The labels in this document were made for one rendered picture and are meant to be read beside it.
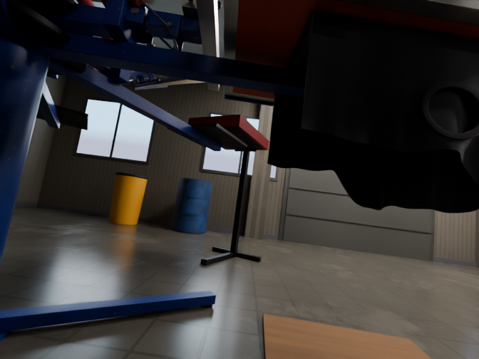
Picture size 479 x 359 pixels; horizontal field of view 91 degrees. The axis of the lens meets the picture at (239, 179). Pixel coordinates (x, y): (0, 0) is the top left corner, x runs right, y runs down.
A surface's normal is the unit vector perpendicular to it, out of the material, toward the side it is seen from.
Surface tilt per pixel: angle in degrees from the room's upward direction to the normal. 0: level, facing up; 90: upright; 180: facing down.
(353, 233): 90
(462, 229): 90
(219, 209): 90
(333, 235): 90
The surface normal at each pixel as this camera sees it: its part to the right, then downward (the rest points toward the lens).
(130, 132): -0.02, -0.12
